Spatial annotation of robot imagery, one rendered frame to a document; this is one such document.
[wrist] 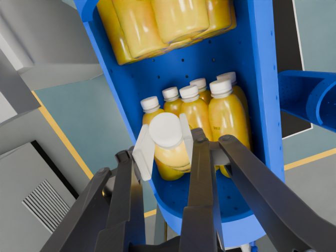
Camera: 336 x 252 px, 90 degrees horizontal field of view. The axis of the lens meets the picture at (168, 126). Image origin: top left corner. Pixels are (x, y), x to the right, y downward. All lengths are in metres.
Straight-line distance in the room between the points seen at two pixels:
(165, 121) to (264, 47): 0.15
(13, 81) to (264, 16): 0.50
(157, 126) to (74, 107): 1.51
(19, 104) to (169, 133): 0.39
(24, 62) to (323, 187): 2.53
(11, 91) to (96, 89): 1.09
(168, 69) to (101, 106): 1.17
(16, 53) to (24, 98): 0.11
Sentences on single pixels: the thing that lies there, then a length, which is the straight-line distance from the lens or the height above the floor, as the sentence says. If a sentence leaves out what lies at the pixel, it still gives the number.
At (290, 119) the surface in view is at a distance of 1.67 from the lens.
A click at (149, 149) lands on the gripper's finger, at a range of 0.17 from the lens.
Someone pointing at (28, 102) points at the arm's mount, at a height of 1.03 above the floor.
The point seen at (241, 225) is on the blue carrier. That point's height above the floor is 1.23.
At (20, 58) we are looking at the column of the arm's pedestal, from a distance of 0.56.
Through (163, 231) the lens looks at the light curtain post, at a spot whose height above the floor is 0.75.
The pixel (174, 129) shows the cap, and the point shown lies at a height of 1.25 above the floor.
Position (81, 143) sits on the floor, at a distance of 1.79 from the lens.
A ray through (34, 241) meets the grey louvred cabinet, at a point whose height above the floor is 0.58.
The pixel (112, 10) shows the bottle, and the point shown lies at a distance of 0.36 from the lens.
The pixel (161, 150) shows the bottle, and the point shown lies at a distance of 0.22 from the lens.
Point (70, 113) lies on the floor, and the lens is 1.71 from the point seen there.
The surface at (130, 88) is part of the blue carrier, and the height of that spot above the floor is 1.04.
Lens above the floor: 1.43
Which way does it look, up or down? 70 degrees down
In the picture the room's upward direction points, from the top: 180 degrees clockwise
